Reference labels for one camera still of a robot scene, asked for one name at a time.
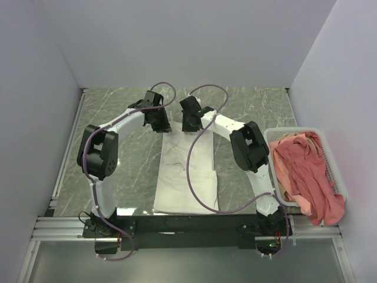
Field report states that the white Coca-Cola t-shirt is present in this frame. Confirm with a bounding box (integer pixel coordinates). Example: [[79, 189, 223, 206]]
[[154, 121, 219, 214]]

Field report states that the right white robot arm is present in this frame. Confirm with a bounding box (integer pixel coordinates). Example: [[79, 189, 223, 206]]
[[180, 96, 286, 235]]

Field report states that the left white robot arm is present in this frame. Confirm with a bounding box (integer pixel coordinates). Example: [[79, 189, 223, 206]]
[[77, 90, 171, 237]]

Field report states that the beige garment in basket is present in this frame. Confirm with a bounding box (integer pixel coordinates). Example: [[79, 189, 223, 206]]
[[279, 132, 306, 142]]

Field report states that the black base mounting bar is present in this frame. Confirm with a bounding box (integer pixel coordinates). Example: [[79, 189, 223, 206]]
[[82, 212, 292, 255]]

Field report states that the pink t-shirt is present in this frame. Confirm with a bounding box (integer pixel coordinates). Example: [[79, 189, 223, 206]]
[[270, 131, 345, 225]]

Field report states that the white plastic laundry basket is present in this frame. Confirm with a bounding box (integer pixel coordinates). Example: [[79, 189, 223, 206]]
[[263, 127, 348, 208]]

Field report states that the aluminium frame rail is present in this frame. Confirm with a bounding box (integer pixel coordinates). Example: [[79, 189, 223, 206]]
[[17, 182, 86, 283]]

